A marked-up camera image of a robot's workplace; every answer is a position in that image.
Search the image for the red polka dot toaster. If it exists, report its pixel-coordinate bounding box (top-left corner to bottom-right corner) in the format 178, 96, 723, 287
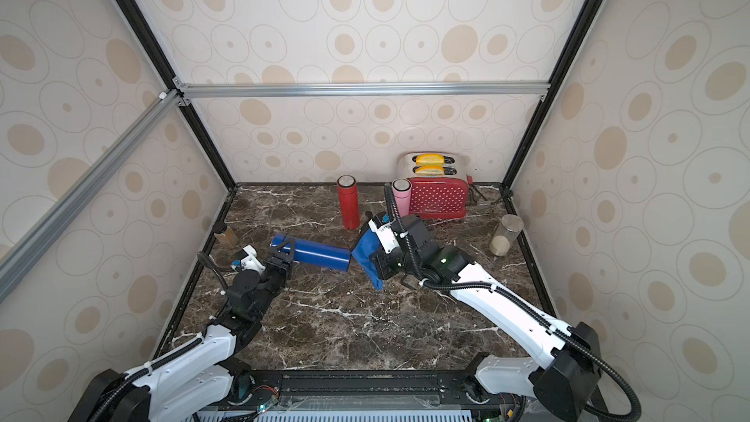
396, 152, 473, 220

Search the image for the pink thermos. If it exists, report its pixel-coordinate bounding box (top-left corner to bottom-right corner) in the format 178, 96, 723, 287
392, 179, 412, 217

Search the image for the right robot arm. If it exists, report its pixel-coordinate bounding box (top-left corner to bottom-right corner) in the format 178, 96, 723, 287
358, 213, 643, 421

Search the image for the red thermos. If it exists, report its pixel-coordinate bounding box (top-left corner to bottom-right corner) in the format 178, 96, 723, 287
337, 175, 361, 230

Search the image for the right black frame post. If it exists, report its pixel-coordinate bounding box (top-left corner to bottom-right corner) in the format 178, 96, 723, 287
501, 0, 605, 197

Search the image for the toaster power cable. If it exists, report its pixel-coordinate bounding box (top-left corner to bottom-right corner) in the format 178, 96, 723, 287
468, 182, 515, 206

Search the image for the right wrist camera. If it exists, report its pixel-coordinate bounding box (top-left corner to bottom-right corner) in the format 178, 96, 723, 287
368, 217, 400, 255

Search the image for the blue thermos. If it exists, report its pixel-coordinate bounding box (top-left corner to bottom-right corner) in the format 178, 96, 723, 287
271, 234, 351, 272

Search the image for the front yellow toast slice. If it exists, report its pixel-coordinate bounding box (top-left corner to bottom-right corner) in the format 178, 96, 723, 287
413, 165, 445, 177

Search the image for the left black frame post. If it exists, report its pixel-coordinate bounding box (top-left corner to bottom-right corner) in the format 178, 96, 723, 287
113, 0, 236, 193

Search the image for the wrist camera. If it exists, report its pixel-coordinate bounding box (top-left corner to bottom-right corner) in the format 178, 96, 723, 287
230, 245, 266, 275
368, 217, 400, 255

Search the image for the left aluminium frame bar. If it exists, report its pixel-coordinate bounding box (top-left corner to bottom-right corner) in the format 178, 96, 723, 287
1, 89, 180, 300

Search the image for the blue cleaning cloth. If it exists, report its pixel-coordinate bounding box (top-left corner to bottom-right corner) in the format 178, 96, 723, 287
352, 229, 383, 290

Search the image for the yellow toast slice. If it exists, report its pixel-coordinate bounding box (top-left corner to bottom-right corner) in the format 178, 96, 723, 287
413, 154, 446, 166
413, 165, 445, 177

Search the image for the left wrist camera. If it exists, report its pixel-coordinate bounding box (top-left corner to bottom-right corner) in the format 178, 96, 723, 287
230, 245, 266, 275

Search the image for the glass jar with powder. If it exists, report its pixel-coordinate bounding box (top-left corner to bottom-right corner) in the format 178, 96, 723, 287
489, 214, 525, 257

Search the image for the small brown bottle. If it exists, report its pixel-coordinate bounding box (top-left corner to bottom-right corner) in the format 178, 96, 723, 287
212, 221, 239, 247

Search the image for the horizontal aluminium frame bar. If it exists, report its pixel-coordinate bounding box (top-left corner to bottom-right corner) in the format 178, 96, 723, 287
180, 81, 550, 99

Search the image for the black frame post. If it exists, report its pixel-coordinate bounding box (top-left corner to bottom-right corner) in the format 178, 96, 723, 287
113, 0, 236, 193
501, 0, 605, 197

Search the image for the rear yellow toast slice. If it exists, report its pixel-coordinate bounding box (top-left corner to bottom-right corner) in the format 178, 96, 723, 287
413, 154, 446, 166

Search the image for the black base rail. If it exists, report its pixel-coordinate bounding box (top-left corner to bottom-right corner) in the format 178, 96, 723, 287
192, 367, 613, 422

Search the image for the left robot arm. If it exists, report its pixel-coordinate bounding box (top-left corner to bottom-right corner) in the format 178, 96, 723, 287
70, 238, 296, 421

